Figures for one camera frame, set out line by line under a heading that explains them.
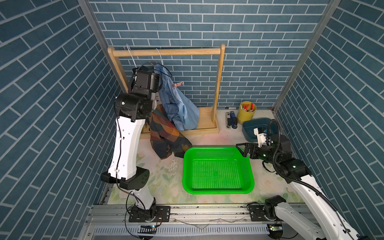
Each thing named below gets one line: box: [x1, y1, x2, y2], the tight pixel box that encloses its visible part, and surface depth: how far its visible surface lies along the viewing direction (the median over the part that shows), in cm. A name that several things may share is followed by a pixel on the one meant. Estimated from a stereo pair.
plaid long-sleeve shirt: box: [149, 104, 193, 160], surface depth 77 cm
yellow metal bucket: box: [237, 100, 257, 125], surface depth 107 cm
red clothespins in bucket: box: [240, 103, 255, 112], surface depth 108 cm
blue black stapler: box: [229, 111, 238, 129], surface depth 113 cm
